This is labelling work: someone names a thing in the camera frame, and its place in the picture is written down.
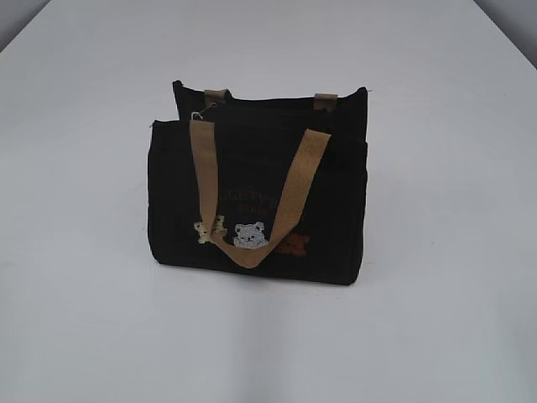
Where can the black tote bag tan handles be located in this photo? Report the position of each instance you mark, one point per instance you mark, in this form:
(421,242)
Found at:
(255,144)

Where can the silver zipper pull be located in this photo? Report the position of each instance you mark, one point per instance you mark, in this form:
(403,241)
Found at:
(207,108)

